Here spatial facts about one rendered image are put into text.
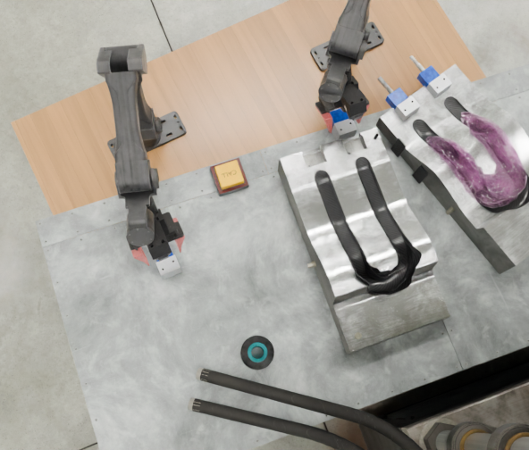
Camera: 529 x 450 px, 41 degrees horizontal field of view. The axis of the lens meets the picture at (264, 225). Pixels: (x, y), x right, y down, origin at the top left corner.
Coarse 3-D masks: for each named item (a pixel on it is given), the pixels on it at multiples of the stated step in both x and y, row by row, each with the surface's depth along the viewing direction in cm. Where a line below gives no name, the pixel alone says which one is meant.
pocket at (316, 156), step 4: (316, 148) 177; (320, 148) 176; (308, 152) 177; (312, 152) 177; (316, 152) 178; (320, 152) 178; (304, 156) 178; (308, 156) 178; (312, 156) 178; (316, 156) 178; (320, 156) 178; (324, 156) 176; (304, 160) 178; (308, 160) 178; (312, 160) 178; (316, 160) 178; (320, 160) 178; (324, 160) 177; (308, 164) 177; (312, 164) 177; (316, 164) 177
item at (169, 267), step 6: (168, 258) 171; (174, 258) 171; (156, 264) 170; (162, 264) 170; (168, 264) 171; (174, 264) 171; (162, 270) 170; (168, 270) 170; (174, 270) 170; (180, 270) 172; (162, 276) 170; (168, 276) 173
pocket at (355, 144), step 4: (356, 136) 179; (360, 136) 178; (344, 140) 178; (348, 140) 178; (352, 140) 179; (356, 140) 180; (360, 140) 180; (364, 140) 177; (344, 144) 179; (348, 144) 179; (352, 144) 179; (356, 144) 179; (360, 144) 179; (364, 144) 178; (348, 148) 179; (352, 148) 179; (356, 148) 179; (360, 148) 179; (364, 148) 179; (348, 152) 179; (352, 152) 179
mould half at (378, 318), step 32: (288, 160) 175; (352, 160) 175; (384, 160) 176; (288, 192) 178; (352, 192) 174; (384, 192) 174; (320, 224) 171; (352, 224) 171; (416, 224) 169; (320, 256) 166; (384, 256) 165; (352, 288) 163; (416, 288) 170; (352, 320) 168; (384, 320) 168; (416, 320) 169; (352, 352) 171
